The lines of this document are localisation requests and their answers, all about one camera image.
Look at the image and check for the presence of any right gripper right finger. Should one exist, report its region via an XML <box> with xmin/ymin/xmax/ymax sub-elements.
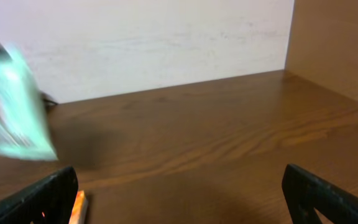
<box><xmin>282</xmin><ymin>164</ymin><xmax>358</xmax><ymax>224</ymax></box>

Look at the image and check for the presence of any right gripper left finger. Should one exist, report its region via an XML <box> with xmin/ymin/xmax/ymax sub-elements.
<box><xmin>0</xmin><ymin>166</ymin><xmax>78</xmax><ymax>224</ymax></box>

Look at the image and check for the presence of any wet wipes packet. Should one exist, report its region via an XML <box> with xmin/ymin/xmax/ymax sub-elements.
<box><xmin>69</xmin><ymin>190</ymin><xmax>88</xmax><ymax>224</ymax></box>

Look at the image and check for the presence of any light blue wipes packet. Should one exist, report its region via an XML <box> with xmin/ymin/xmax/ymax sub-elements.
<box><xmin>0</xmin><ymin>45</ymin><xmax>58</xmax><ymax>161</ymax></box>

